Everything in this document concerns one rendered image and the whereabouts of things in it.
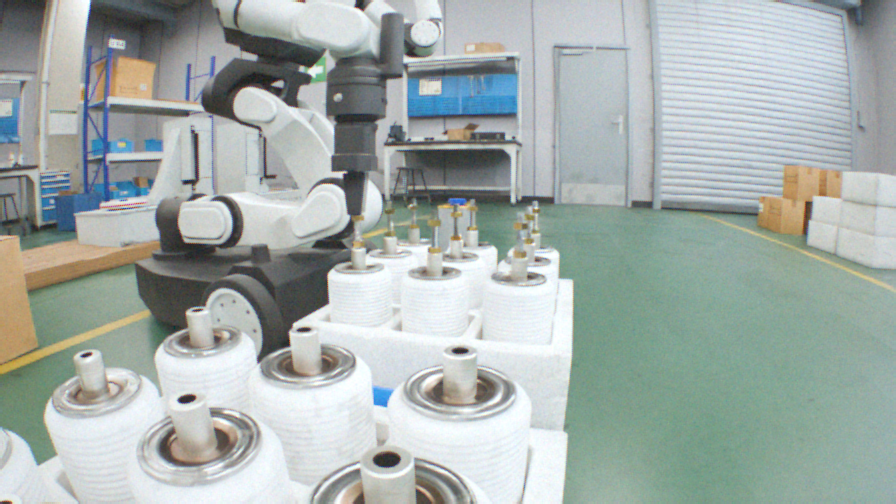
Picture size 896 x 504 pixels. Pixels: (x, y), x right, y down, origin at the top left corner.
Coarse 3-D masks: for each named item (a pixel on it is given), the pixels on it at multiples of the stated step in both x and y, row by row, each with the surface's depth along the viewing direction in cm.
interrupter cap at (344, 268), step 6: (342, 264) 66; (348, 264) 65; (366, 264) 66; (372, 264) 66; (378, 264) 66; (336, 270) 62; (342, 270) 61; (348, 270) 61; (354, 270) 61; (360, 270) 61; (366, 270) 62; (372, 270) 61; (378, 270) 62
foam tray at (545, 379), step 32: (320, 320) 63; (480, 320) 63; (352, 352) 58; (384, 352) 57; (416, 352) 55; (480, 352) 53; (512, 352) 52; (544, 352) 51; (384, 384) 58; (544, 384) 51; (544, 416) 52
